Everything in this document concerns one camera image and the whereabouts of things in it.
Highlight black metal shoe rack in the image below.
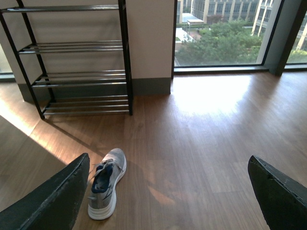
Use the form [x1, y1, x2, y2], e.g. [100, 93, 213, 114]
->
[0, 0, 133, 119]

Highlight dark window frame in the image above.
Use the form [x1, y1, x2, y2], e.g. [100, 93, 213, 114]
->
[174, 0, 307, 76]

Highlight grey knit sneaker white sole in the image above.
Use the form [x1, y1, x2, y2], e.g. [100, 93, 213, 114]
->
[88, 148, 127, 220]

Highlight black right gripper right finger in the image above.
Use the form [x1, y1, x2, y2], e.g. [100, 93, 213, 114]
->
[248, 155, 307, 230]

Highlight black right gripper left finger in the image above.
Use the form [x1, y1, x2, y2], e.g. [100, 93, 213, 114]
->
[0, 153, 90, 230]

